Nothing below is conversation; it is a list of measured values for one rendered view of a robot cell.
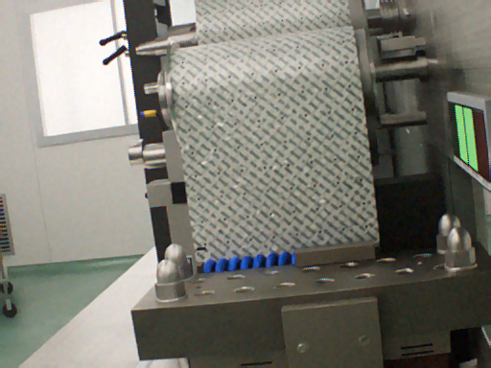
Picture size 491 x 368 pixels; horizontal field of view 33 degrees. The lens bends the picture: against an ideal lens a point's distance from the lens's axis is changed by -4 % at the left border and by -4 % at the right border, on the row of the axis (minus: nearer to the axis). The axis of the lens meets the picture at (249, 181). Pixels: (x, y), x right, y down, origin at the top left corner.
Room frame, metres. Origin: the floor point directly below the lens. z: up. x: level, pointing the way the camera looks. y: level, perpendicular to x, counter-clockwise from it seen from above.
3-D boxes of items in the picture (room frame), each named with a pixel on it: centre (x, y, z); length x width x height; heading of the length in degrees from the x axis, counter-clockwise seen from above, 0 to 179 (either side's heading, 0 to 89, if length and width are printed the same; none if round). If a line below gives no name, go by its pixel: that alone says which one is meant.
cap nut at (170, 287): (0.94, 0.10, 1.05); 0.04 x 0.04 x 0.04
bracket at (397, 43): (1.13, -0.22, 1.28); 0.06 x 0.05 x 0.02; 83
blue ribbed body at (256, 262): (1.07, -0.03, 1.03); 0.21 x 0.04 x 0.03; 83
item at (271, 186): (1.09, -0.04, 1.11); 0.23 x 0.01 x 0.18; 83
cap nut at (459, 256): (0.90, -0.21, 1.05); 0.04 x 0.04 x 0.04
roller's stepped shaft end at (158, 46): (1.42, 0.13, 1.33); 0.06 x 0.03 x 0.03; 83
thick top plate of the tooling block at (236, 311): (0.96, -0.06, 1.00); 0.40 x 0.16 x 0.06; 83
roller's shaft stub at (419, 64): (1.13, -0.21, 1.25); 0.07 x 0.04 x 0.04; 83
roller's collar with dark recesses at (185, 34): (1.41, 0.07, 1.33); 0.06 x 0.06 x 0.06; 83
